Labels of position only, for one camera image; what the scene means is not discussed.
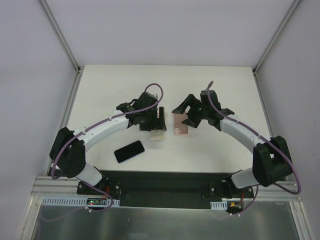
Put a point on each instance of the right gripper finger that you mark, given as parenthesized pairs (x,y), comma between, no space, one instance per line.
(192,122)
(189,101)

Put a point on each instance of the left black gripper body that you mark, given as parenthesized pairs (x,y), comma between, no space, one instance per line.
(155,120)

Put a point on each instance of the right aluminium frame post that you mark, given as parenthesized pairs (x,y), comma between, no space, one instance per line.
(277,34)

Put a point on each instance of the beige phone with case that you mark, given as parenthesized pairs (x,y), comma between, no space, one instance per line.
(159,133)

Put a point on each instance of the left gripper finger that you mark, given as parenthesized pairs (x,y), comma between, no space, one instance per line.
(161,115)
(152,126)

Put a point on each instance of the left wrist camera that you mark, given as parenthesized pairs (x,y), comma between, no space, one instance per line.
(155,96)

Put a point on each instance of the white cable duct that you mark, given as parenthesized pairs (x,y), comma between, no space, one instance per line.
(219,205)
(79,202)

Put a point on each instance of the aluminium front rail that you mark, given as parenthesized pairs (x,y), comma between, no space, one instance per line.
(46,186)

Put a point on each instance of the aluminium frame post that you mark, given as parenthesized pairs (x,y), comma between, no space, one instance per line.
(277,34)
(59,34)

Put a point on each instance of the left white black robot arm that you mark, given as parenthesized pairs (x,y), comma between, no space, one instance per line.
(69,148)

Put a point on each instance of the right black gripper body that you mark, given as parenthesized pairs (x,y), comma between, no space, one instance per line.
(194,114)

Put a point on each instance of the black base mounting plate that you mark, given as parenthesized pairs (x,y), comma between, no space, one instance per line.
(175,190)

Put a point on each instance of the pink phone case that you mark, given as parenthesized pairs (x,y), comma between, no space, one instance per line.
(178,126)

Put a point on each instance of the blue smartphone black screen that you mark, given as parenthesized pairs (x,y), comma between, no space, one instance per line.
(129,151)

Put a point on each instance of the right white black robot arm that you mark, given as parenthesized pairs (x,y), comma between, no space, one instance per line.
(271,161)

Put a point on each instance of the left white cable duct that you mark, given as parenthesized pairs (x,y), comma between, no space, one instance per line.
(79,202)

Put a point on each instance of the right white cable duct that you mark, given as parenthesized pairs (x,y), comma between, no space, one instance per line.
(219,205)

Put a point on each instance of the left aluminium frame post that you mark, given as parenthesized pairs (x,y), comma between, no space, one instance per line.
(59,34)

